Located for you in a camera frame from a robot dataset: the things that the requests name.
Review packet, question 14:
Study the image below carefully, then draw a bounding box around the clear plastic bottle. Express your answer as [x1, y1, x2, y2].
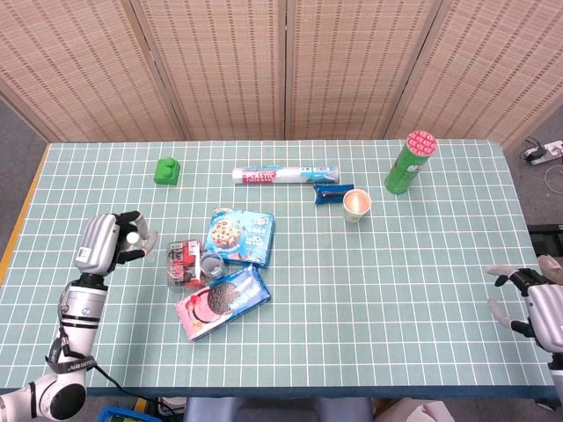
[126, 231, 159, 264]

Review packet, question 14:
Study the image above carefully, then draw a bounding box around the clear glass beaker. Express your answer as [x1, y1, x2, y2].
[198, 251, 227, 280]

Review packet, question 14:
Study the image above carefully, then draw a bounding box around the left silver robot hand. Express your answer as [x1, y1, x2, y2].
[74, 210, 153, 278]

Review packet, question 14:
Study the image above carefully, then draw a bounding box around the white paper cup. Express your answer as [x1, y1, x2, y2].
[342, 188, 373, 223]

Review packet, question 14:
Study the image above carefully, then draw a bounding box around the plastic wrap roll box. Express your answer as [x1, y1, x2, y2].
[231, 164, 341, 186]

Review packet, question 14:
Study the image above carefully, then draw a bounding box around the blue plastic crate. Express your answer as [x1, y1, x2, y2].
[95, 404, 153, 422]

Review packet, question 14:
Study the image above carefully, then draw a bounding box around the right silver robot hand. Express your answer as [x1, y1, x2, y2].
[485, 265, 563, 353]

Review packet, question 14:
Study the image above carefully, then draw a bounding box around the blue cookie box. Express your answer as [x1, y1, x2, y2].
[203, 207, 276, 270]

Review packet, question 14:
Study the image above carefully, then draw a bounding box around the thin white cable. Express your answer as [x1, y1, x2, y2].
[543, 164, 563, 195]

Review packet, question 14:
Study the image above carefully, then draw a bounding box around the black device on floor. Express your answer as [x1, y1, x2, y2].
[526, 223, 563, 258]

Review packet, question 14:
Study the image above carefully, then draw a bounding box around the pink blue Oreo box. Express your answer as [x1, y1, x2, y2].
[174, 264, 272, 343]

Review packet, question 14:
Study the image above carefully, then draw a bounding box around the woven bamboo folding screen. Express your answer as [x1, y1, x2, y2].
[0, 0, 563, 149]

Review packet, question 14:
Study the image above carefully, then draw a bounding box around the green toy building block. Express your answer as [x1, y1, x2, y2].
[153, 157, 182, 187]

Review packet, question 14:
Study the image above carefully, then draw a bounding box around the brown cardboard box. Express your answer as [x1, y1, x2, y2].
[373, 397, 455, 422]

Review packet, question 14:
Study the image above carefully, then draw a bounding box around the teal grid tablecloth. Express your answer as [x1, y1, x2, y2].
[0, 139, 556, 399]

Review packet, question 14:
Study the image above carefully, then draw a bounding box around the clear box with red packets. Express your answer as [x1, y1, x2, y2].
[165, 238, 208, 294]

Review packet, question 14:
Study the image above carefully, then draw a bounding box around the white power strip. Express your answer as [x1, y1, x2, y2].
[522, 139, 563, 166]

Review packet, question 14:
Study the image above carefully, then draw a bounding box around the green chips can red lid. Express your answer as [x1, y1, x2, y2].
[384, 129, 439, 196]

